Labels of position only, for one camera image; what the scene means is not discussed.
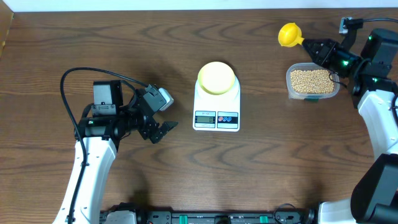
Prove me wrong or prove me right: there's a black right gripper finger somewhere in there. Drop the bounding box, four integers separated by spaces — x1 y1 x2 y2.
302 39 336 48
303 45 330 65

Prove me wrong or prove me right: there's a yellow plastic scoop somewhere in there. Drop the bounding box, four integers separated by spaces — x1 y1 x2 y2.
278 22 304 47

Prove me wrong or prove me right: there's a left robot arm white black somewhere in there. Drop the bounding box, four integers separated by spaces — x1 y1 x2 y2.
54 80 178 223

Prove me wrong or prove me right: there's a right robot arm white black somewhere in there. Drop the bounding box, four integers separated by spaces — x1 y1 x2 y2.
301 29 397 223

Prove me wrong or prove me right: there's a white digital kitchen scale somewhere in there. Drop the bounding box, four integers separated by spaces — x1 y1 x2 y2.
192 76 241 132

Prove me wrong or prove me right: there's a yellow plastic bowl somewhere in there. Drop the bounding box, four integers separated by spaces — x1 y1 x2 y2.
197 62 236 95

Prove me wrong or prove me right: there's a clear container of soybeans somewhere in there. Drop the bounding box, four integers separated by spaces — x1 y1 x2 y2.
286 63 340 100

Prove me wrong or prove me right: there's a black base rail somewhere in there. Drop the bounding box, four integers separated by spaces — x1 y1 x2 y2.
99 202 318 224

